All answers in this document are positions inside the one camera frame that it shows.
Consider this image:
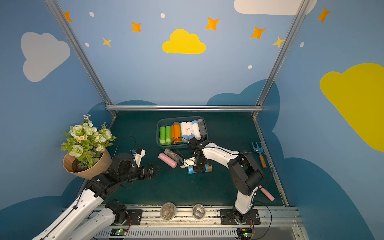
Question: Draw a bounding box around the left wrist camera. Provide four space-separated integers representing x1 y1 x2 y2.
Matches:
131 148 146 167

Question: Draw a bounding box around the teal plastic storage box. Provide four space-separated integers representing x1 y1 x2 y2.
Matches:
155 116 209 150

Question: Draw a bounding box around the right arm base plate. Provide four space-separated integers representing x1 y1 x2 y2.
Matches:
218 209 261 225

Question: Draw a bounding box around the left clear round dish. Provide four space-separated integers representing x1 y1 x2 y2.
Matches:
160 202 177 221

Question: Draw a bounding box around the right clear round dish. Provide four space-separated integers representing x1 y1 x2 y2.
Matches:
192 204 206 220

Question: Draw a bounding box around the metal enclosure frame bar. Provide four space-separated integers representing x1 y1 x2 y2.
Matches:
106 105 263 112

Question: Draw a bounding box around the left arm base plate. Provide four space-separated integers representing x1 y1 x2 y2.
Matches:
111 210 143 227

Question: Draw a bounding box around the beige flower pot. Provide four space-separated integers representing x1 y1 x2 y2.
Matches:
63 149 112 180

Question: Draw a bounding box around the metal rail frame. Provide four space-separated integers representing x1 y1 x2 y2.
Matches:
82 206 309 240

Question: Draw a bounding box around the clear round dish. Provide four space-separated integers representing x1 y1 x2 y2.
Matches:
160 202 177 221
192 204 206 220

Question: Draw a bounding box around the artificial flower bouquet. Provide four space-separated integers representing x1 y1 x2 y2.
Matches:
61 114 116 171

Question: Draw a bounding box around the pink bag roll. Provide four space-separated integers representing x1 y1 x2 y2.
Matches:
158 153 178 169

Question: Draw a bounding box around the blue garden fork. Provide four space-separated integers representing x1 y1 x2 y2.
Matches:
251 143 267 169

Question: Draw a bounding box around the dark grey bag roll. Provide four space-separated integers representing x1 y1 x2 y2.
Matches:
164 148 184 166

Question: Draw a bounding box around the translucent grey roll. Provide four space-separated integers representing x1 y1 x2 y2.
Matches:
198 118 208 141

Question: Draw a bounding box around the light green bag roll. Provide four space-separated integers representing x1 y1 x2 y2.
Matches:
166 126 172 145

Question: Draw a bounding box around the purple object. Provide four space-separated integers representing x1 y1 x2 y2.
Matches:
259 186 275 202

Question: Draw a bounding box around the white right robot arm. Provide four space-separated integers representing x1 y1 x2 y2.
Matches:
187 138 264 224

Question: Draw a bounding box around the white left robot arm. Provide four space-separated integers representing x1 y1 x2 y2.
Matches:
35 154 159 240

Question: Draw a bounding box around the blue roll gold end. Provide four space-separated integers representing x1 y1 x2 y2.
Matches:
187 164 213 175

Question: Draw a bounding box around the orange bag roll gold end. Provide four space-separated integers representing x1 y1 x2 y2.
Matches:
171 125 175 145

